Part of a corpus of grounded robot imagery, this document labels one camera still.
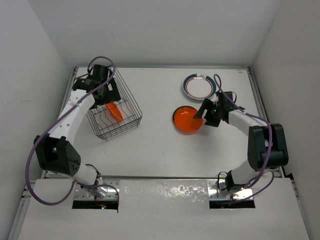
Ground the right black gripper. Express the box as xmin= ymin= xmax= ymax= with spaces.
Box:
xmin=193 ymin=98 xmax=223 ymax=127

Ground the orange plate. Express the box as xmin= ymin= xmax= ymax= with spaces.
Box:
xmin=172 ymin=105 xmax=203 ymax=133
xmin=105 ymin=102 xmax=123 ymax=122

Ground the orange plate front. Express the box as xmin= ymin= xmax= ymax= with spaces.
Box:
xmin=172 ymin=105 xmax=203 ymax=133

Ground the white plate with teal rim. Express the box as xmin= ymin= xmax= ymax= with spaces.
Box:
xmin=182 ymin=73 xmax=217 ymax=101

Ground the dark plate with gold pattern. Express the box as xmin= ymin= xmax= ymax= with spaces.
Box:
xmin=172 ymin=105 xmax=197 ymax=127

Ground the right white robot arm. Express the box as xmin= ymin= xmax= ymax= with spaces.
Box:
xmin=193 ymin=91 xmax=289 ymax=191

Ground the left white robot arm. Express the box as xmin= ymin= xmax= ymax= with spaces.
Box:
xmin=35 ymin=64 xmax=120 ymax=188

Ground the white front cover board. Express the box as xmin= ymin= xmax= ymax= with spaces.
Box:
xmin=19 ymin=178 xmax=309 ymax=240

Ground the grey wire dish rack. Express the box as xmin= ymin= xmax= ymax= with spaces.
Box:
xmin=86 ymin=70 xmax=143 ymax=140

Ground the aluminium table edge rail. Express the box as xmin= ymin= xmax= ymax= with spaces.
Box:
xmin=247 ymin=67 xmax=299 ymax=200

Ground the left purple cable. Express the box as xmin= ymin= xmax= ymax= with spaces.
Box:
xmin=25 ymin=56 xmax=121 ymax=206

